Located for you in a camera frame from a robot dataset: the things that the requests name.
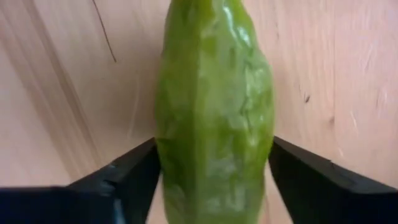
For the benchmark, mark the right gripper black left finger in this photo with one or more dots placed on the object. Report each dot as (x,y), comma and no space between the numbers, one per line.
(93,202)

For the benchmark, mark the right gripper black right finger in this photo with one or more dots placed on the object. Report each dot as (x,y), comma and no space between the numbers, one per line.
(326,193)

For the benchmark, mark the light green bumpy cucumber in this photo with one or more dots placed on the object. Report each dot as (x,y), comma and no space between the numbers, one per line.
(214,109)

